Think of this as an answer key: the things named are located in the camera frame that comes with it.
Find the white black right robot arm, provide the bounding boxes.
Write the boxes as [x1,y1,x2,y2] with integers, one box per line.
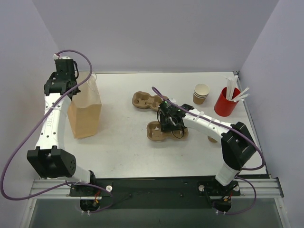
[158,100,256,186]

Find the kraft paper coffee cup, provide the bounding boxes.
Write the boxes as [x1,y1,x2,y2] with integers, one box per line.
[208,136,218,143]

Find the aluminium front frame rail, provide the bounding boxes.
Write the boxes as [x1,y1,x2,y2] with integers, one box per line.
[30,177,284,199]

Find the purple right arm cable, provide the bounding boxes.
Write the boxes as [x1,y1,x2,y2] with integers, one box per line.
[151,86,266,216]

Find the stacked kraft paper cups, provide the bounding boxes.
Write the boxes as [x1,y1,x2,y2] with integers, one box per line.
[193,84,210,105]

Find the pulp cup carrier tray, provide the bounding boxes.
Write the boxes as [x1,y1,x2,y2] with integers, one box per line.
[146,121,189,142]

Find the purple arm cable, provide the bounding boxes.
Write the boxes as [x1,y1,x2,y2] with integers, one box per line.
[0,49,114,213]
[151,86,266,216]

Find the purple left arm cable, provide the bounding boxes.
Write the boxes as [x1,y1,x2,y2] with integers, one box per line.
[0,49,114,213]

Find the lower pulp cup carrier stack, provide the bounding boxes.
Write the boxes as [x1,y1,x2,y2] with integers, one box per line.
[132,91,163,111]

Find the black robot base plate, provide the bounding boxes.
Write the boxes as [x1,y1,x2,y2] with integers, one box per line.
[70,176,240,209]

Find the red cylindrical straw holder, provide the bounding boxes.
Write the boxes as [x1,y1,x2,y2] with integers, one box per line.
[214,87,238,117]

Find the brown paper takeout bag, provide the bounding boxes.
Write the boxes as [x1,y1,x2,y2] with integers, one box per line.
[67,73,102,139]

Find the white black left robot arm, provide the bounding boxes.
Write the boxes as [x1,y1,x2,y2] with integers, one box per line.
[27,57,97,196]

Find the white wrapped straws bundle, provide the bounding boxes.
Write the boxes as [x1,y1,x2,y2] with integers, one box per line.
[225,75,249,103]

